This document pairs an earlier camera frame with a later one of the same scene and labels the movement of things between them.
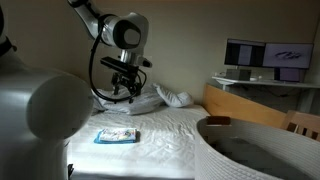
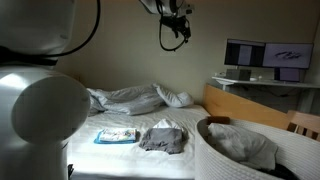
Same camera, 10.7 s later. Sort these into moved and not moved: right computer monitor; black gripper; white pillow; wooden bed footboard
Moved: black gripper
Not moved: white pillow; wooden bed footboard; right computer monitor
